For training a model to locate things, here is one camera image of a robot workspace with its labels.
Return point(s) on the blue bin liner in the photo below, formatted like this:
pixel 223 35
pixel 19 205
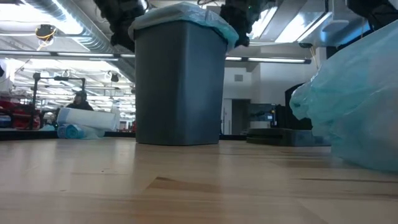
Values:
pixel 357 102

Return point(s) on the dark wall screen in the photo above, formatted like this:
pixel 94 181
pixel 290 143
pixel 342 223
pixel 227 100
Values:
pixel 261 112

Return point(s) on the red storage rack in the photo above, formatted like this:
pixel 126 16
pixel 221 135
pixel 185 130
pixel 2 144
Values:
pixel 21 116

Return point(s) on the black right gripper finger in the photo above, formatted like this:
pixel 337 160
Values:
pixel 244 39

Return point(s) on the ceiling light bar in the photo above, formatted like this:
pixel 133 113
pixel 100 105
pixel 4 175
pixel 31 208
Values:
pixel 84 54
pixel 273 60

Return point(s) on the grey wall box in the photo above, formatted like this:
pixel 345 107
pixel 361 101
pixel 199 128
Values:
pixel 238 78

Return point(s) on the ribbed silver flexible duct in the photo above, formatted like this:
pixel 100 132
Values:
pixel 93 40

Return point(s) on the dark grey door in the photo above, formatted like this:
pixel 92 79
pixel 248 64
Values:
pixel 241 116

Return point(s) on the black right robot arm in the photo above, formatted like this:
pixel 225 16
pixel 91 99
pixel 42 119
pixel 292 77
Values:
pixel 376 11

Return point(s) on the black ceiling spotlight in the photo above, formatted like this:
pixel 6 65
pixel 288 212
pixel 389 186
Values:
pixel 114 77

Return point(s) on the silver ventilation duct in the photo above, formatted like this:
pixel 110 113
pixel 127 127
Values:
pixel 311 21

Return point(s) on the black overhead rig frame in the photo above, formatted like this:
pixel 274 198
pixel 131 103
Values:
pixel 59 78

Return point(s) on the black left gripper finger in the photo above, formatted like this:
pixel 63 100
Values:
pixel 124 42

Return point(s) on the person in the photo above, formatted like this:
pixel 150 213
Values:
pixel 80 102

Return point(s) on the black yellow ceiling device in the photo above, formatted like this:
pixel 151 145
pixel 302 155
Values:
pixel 45 32

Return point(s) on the grey plastic trash bin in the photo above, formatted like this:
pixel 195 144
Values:
pixel 180 87

